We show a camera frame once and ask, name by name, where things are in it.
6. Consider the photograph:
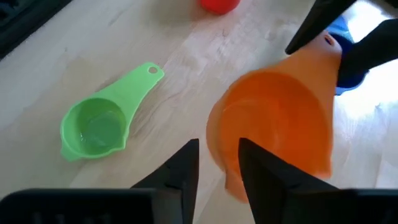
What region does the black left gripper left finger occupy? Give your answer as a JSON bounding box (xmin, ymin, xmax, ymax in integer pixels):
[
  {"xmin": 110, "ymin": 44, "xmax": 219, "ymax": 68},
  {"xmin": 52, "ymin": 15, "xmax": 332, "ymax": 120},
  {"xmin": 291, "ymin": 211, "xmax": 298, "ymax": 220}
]
[{"xmin": 130, "ymin": 138, "xmax": 200, "ymax": 224}]

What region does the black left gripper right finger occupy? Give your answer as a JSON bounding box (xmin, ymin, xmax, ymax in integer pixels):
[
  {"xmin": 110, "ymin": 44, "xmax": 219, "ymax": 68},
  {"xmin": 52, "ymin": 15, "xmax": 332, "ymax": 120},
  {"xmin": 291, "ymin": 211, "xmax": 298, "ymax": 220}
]
[{"xmin": 238, "ymin": 138, "xmax": 340, "ymax": 224}]

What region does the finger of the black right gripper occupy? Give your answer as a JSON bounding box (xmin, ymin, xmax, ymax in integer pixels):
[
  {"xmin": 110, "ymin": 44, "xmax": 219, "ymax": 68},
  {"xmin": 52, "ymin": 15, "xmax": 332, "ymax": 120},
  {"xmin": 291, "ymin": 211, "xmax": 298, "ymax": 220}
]
[
  {"xmin": 285, "ymin": 0, "xmax": 358, "ymax": 56},
  {"xmin": 336, "ymin": 18, "xmax": 398, "ymax": 88}
]

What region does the blue plastic measuring cup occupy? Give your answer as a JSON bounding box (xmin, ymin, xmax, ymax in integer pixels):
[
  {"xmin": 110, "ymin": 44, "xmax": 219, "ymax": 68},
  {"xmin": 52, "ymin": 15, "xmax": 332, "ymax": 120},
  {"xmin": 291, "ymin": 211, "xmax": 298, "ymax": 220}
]
[{"xmin": 325, "ymin": 14, "xmax": 371, "ymax": 96}]

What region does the orange plastic measuring cup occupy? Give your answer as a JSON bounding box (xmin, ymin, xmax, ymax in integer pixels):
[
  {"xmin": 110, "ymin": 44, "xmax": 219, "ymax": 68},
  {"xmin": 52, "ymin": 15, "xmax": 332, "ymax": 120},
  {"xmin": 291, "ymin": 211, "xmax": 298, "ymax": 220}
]
[{"xmin": 206, "ymin": 29, "xmax": 343, "ymax": 203}]

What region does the red plastic measuring cup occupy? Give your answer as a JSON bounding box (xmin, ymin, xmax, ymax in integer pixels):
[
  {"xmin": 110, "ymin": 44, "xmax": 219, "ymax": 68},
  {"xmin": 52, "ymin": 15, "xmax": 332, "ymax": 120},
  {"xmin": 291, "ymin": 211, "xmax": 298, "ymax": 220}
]
[{"xmin": 198, "ymin": 0, "xmax": 242, "ymax": 16}]

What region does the black aluminium table frame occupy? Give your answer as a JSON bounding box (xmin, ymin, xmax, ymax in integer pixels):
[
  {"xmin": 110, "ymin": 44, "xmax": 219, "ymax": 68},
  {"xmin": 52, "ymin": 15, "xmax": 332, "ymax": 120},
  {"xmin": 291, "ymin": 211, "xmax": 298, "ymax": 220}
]
[{"xmin": 0, "ymin": 0, "xmax": 73, "ymax": 60}]

